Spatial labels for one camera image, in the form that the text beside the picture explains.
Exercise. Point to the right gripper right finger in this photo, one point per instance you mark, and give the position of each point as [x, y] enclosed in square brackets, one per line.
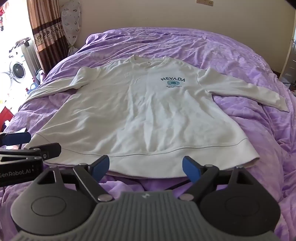
[202, 178]

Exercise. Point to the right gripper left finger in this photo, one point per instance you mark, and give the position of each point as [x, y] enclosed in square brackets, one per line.
[89, 176]

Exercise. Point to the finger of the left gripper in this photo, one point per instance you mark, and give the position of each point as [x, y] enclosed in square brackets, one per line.
[43, 152]
[10, 139]

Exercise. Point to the white Nevada sweatshirt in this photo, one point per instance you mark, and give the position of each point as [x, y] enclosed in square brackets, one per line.
[147, 115]

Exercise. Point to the red object at bedside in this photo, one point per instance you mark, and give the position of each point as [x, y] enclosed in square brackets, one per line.
[5, 115]

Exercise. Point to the white washing machine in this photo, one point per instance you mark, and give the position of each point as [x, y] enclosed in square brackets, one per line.
[20, 68]

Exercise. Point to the purple floral bed blanket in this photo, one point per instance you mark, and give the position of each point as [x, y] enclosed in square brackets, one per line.
[270, 131]

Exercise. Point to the brown patterned curtain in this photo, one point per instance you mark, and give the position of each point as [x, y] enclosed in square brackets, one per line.
[49, 37]

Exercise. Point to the white patterned fabric bundle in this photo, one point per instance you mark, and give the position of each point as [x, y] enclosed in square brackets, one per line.
[70, 16]

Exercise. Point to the wall outlet plate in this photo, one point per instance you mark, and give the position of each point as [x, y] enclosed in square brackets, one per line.
[205, 2]

